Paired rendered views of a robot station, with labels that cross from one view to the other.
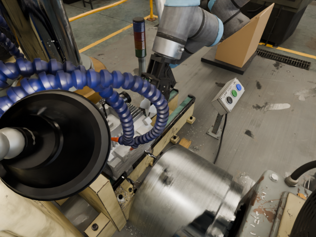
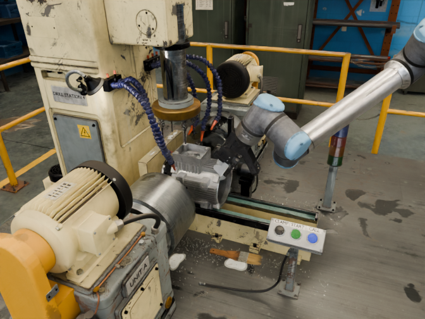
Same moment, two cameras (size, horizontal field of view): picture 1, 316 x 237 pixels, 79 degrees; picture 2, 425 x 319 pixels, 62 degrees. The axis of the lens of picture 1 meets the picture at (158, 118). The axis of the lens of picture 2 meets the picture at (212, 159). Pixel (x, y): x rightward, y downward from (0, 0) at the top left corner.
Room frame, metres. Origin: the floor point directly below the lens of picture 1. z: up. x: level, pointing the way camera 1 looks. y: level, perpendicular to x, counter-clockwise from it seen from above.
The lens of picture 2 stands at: (0.16, -1.05, 1.81)
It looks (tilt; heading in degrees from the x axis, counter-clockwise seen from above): 30 degrees down; 76
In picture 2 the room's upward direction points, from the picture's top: 1 degrees counter-clockwise
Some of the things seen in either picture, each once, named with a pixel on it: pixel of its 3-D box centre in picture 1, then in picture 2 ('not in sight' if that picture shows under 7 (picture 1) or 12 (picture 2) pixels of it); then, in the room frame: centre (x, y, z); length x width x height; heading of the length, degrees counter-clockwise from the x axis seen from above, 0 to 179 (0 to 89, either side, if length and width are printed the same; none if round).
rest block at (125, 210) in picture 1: (122, 202); not in sight; (0.24, 0.13, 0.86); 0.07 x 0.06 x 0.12; 54
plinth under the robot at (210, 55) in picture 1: (229, 56); not in sight; (1.35, -0.55, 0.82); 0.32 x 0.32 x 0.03; 55
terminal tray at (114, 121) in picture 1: (104, 129); (191, 158); (0.38, 0.17, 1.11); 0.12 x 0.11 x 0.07; 142
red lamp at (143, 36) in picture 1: (139, 34); (338, 139); (0.98, 0.09, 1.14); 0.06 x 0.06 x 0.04
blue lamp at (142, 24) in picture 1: (138, 25); (340, 129); (0.98, 0.09, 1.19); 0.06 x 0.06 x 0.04
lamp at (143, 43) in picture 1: (140, 43); (336, 149); (0.98, 0.09, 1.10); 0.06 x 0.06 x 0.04
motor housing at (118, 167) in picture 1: (118, 139); (202, 180); (0.41, 0.14, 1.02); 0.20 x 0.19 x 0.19; 142
